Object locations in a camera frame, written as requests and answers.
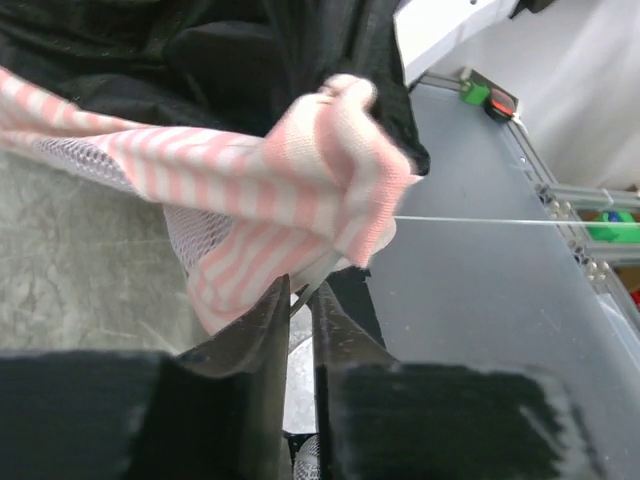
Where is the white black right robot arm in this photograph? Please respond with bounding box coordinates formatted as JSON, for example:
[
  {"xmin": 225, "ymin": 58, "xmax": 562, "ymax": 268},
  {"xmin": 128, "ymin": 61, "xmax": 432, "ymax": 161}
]
[{"xmin": 395, "ymin": 1, "xmax": 639, "ymax": 189}]

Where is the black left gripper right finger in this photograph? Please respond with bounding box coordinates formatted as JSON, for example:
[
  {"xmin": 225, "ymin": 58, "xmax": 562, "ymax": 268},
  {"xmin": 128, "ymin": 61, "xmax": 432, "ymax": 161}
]
[{"xmin": 309, "ymin": 282, "xmax": 396, "ymax": 479}]

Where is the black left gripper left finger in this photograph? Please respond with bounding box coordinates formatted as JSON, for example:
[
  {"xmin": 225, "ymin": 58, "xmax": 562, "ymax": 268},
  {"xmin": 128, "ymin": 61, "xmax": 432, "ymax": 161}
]
[{"xmin": 181, "ymin": 276, "xmax": 290, "ymax": 479}]

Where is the pink striped pet tent fabric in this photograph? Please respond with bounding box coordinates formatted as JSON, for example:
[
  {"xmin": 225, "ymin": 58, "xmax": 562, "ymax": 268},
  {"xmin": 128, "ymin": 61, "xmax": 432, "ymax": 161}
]
[{"xmin": 0, "ymin": 0, "xmax": 432, "ymax": 336}]

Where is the black handheld microphone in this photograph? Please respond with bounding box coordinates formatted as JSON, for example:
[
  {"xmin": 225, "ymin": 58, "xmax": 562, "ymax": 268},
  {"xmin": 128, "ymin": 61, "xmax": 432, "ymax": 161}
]
[{"xmin": 284, "ymin": 432, "xmax": 321, "ymax": 480}]

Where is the green plastic block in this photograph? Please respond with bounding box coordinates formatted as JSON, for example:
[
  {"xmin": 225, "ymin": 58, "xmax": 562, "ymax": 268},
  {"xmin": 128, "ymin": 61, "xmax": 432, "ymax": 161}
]
[{"xmin": 459, "ymin": 78, "xmax": 490, "ymax": 105}]

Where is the aluminium frame rail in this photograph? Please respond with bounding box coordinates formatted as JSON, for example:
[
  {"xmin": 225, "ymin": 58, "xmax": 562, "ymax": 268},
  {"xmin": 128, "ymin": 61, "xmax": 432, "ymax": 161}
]
[{"xmin": 398, "ymin": 74, "xmax": 639, "ymax": 324}]

